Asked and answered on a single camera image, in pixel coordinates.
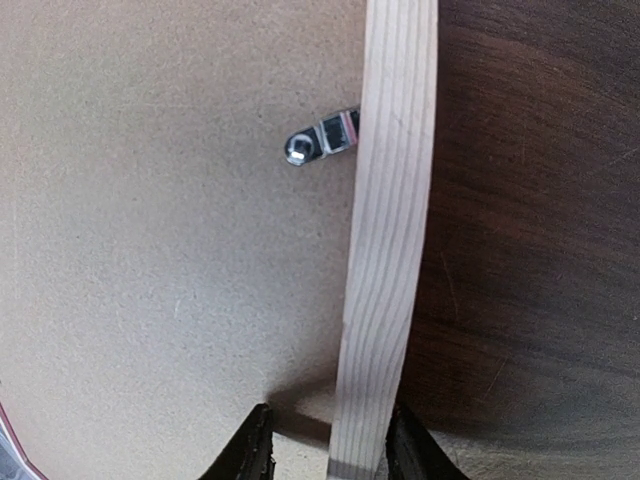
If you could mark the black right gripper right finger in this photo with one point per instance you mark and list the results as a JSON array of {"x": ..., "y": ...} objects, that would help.
[{"x": 413, "y": 454}]

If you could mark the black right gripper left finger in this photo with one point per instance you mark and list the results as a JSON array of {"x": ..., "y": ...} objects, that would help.
[{"x": 249, "y": 453}]

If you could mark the brown backing board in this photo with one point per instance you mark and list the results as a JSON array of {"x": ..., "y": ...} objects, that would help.
[{"x": 175, "y": 225}]

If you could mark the light wood picture frame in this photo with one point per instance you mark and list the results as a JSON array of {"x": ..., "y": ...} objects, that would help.
[{"x": 385, "y": 250}]

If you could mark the metal frame clip right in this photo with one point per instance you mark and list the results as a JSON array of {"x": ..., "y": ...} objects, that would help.
[{"x": 331, "y": 135}]

